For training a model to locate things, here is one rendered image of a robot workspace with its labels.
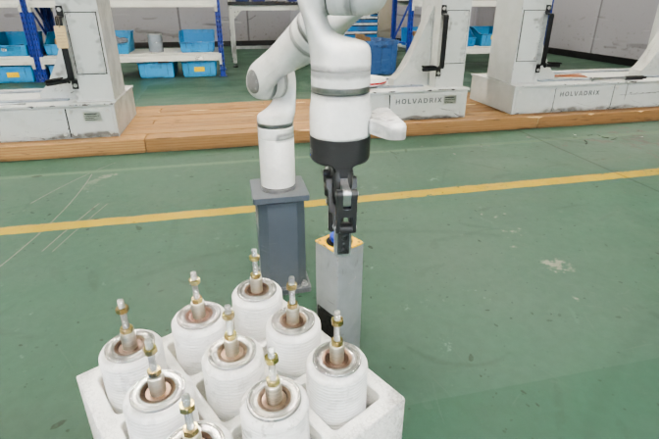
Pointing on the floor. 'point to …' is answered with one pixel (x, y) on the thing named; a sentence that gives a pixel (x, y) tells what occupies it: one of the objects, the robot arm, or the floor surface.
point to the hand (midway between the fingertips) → (338, 233)
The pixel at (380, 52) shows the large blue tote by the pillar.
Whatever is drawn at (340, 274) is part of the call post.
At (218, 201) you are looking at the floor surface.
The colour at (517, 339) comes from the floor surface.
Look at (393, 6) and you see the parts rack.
